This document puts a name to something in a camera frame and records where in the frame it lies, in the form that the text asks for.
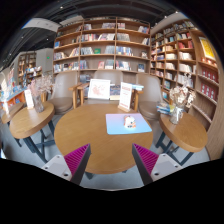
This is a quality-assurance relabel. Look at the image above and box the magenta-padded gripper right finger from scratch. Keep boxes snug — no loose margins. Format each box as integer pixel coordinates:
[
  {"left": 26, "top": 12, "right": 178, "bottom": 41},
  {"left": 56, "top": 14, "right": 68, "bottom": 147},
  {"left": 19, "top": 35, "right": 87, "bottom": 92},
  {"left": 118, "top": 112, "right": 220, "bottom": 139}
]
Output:
[{"left": 131, "top": 143, "right": 184, "bottom": 186}]

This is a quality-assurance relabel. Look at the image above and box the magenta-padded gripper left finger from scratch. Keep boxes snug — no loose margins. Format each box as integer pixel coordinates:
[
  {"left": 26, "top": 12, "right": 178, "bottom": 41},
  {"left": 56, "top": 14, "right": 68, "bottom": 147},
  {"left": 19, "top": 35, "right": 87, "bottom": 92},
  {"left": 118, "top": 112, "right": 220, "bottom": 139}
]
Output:
[{"left": 41, "top": 143, "right": 92, "bottom": 186}]

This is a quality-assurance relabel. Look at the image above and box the white orange patterned computer mouse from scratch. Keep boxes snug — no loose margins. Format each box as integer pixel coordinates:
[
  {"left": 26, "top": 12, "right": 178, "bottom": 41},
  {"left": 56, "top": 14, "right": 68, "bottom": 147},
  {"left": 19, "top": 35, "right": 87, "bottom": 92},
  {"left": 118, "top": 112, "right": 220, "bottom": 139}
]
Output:
[{"left": 123, "top": 114, "right": 137, "bottom": 129}]

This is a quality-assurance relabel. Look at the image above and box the pink blue gradient mouse pad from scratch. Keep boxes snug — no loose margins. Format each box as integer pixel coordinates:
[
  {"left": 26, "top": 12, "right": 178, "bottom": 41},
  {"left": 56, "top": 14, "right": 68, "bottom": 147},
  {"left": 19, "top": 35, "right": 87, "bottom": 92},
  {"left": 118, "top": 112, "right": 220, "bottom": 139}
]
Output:
[{"left": 105, "top": 112, "right": 153, "bottom": 136}]

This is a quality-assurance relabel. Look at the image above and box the round wooden side table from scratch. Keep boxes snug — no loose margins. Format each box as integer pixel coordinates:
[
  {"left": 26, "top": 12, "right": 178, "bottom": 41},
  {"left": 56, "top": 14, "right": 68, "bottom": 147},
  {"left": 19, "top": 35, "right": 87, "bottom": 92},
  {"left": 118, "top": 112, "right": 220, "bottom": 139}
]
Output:
[
  {"left": 154, "top": 111, "right": 209, "bottom": 167},
  {"left": 9, "top": 101, "right": 56, "bottom": 164}
]

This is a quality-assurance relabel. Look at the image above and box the glass vase with dried flowers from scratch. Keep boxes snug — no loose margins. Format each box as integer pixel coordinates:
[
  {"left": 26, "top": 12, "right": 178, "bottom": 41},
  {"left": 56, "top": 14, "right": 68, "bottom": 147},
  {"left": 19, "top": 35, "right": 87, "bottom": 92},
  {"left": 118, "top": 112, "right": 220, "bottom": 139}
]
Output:
[{"left": 168, "top": 73, "right": 197, "bottom": 125}]

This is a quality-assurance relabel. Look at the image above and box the stack of colourful books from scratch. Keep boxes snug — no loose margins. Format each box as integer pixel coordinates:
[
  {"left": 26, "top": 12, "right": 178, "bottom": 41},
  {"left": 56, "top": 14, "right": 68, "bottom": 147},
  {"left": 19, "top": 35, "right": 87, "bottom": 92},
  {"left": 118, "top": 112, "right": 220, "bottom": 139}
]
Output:
[{"left": 155, "top": 102, "right": 173, "bottom": 116}]

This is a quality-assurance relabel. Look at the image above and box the glass vase with pink blossoms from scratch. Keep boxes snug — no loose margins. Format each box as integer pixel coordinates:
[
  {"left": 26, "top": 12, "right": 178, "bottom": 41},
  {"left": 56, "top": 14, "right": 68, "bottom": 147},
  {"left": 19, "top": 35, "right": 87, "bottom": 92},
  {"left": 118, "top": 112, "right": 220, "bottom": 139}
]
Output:
[{"left": 28, "top": 74, "right": 54, "bottom": 114}]

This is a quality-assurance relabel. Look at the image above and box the small round wooden table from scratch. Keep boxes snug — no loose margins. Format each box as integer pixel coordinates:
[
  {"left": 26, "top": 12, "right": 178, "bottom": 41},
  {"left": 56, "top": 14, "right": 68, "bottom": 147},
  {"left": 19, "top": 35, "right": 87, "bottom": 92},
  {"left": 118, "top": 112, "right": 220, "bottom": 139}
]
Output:
[{"left": 0, "top": 101, "right": 25, "bottom": 125}]

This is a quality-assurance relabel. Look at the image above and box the taupe wooden armchair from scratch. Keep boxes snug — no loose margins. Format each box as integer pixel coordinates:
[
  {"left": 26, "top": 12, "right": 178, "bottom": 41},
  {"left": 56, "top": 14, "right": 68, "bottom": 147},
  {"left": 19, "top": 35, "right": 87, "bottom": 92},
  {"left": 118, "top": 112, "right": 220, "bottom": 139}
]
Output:
[
  {"left": 48, "top": 71, "right": 83, "bottom": 116},
  {"left": 77, "top": 69, "right": 139, "bottom": 108},
  {"left": 134, "top": 73, "right": 166, "bottom": 122}
]

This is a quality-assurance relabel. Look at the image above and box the small white table sign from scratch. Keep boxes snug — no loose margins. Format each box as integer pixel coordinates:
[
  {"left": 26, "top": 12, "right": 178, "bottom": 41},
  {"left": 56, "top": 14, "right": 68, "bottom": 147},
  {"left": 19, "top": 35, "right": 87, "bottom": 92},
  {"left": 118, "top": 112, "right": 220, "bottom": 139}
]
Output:
[{"left": 23, "top": 88, "right": 35, "bottom": 110}]

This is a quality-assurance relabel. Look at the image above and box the white sign on wooden base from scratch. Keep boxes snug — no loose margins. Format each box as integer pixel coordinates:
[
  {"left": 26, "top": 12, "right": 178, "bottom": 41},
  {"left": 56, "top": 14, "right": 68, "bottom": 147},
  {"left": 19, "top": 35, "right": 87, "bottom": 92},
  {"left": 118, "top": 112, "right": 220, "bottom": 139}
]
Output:
[{"left": 117, "top": 81, "right": 134, "bottom": 113}]

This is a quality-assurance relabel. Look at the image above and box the light blue flat book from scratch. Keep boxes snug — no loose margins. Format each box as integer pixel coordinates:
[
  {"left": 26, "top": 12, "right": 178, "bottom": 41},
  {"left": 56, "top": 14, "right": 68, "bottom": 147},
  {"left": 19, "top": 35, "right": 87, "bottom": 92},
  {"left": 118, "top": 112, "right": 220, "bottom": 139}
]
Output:
[{"left": 131, "top": 83, "right": 145, "bottom": 92}]

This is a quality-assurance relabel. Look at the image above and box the blue orange display counter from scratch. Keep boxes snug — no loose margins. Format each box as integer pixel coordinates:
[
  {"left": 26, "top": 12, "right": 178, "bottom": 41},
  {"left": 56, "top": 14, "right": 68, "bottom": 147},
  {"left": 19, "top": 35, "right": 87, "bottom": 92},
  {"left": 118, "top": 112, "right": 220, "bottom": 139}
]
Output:
[{"left": 0, "top": 87, "right": 28, "bottom": 106}]

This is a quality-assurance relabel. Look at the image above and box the white framed floral picture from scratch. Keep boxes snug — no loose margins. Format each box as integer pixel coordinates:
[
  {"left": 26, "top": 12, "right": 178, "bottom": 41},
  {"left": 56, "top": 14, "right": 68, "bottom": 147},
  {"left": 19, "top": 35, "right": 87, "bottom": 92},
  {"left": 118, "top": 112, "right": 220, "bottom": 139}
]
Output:
[{"left": 87, "top": 78, "right": 111, "bottom": 101}]

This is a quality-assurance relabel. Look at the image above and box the dark cover book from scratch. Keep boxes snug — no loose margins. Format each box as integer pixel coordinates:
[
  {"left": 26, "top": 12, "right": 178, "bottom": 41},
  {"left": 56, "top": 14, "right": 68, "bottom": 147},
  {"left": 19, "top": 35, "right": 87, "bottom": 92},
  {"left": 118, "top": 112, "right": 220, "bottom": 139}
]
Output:
[{"left": 109, "top": 84, "right": 122, "bottom": 101}]

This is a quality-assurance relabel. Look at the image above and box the curved wooden bookshelf unit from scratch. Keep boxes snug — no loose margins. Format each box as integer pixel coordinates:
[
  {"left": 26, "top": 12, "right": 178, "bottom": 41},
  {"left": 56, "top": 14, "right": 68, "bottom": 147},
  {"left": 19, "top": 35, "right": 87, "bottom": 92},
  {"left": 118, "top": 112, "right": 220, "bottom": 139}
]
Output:
[{"left": 149, "top": 19, "right": 224, "bottom": 161}]

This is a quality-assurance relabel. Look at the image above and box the distant wooden bookshelf unit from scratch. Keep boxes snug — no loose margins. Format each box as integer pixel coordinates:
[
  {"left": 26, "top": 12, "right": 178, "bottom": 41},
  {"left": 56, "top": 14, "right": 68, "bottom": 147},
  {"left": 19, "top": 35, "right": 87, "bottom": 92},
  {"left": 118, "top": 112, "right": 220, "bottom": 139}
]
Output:
[{"left": 17, "top": 50, "right": 37, "bottom": 79}]

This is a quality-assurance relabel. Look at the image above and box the wide wooden bookshelf unit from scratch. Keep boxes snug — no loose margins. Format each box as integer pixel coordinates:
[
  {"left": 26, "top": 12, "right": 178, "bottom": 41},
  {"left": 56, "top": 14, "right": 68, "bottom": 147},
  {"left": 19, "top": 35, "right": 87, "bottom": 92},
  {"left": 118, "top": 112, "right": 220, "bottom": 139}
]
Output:
[{"left": 52, "top": 16, "right": 152, "bottom": 76}]

